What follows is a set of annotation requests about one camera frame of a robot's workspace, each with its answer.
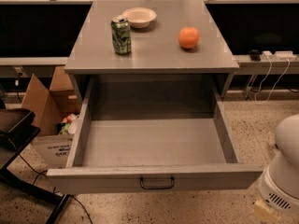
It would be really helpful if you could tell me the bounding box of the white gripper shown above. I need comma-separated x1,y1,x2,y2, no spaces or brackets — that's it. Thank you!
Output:
253,168,299,221

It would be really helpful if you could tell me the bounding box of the grey top drawer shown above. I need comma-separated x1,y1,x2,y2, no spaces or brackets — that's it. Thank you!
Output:
48,75,263,194

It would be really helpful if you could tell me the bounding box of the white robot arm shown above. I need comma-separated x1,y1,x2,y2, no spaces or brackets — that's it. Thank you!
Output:
254,115,299,221

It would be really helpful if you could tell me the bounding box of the grey drawer cabinet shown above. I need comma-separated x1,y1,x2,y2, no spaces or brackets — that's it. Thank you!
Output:
65,0,238,105

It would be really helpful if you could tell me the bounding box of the black small device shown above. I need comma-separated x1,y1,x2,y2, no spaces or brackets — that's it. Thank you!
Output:
249,49,261,62

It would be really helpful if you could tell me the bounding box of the white power adapter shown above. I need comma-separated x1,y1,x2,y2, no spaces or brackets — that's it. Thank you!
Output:
262,50,297,61

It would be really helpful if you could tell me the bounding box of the orange fruit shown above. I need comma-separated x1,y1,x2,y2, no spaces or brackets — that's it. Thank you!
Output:
178,27,200,49

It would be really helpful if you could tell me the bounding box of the white cup in box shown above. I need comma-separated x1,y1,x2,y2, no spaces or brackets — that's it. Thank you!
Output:
67,119,78,134

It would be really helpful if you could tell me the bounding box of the white paper bowl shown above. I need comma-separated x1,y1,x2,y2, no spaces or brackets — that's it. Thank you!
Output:
122,7,157,29

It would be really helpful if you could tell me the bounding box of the brown cardboard box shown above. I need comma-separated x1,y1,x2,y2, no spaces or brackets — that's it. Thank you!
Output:
21,66,80,168

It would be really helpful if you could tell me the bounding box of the green soda can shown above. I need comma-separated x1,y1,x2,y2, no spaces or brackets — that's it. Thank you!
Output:
110,15,131,55

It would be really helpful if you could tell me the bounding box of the black floor cable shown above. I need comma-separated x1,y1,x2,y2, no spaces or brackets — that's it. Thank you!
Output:
18,152,94,224

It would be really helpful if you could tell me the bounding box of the black stand frame left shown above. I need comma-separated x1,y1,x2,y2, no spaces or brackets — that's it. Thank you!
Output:
0,108,69,224

